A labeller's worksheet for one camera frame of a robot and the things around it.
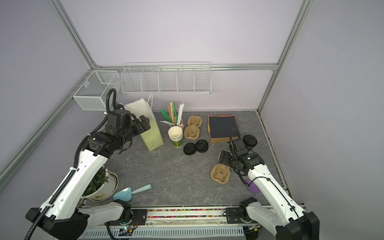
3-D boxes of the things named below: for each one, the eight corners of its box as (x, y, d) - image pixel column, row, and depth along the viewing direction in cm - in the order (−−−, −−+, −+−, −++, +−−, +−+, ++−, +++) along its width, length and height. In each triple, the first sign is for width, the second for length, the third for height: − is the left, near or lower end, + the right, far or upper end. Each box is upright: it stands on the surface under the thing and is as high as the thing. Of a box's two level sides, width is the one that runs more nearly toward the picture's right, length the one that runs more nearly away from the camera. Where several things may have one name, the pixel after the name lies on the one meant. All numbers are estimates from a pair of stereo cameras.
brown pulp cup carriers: (182, 139, 105) (182, 136, 102) (189, 118, 118) (188, 114, 115) (197, 141, 104) (197, 138, 101) (202, 119, 117) (202, 116, 114)
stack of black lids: (183, 155, 98) (182, 153, 96) (184, 145, 103) (183, 142, 101) (196, 155, 98) (196, 153, 96) (196, 145, 103) (196, 142, 100)
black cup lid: (193, 149, 101) (193, 146, 98) (199, 141, 105) (199, 137, 102) (204, 154, 98) (204, 151, 95) (209, 146, 102) (210, 142, 99)
